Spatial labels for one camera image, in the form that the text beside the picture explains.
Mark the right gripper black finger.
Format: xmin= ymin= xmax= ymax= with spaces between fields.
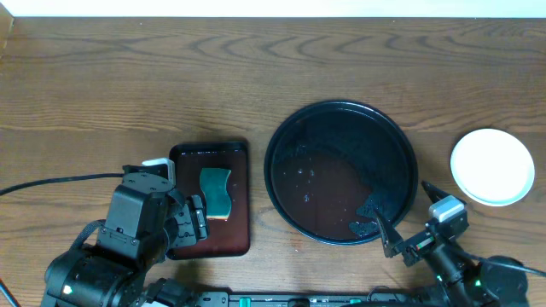
xmin=374 ymin=209 xmax=404 ymax=258
xmin=421 ymin=181 xmax=450 ymax=204

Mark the green sponge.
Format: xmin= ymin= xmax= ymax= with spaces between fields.
xmin=200 ymin=168 xmax=232 ymax=220

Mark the mint plate with red streak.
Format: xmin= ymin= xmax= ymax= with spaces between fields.
xmin=450 ymin=129 xmax=536 ymax=207

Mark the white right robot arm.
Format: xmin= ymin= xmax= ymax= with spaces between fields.
xmin=374 ymin=182 xmax=529 ymax=306

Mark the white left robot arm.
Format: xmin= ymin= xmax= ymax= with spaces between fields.
xmin=42 ymin=172 xmax=209 ymax=306

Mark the round black tray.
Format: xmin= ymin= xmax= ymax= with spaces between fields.
xmin=264 ymin=101 xmax=418 ymax=246

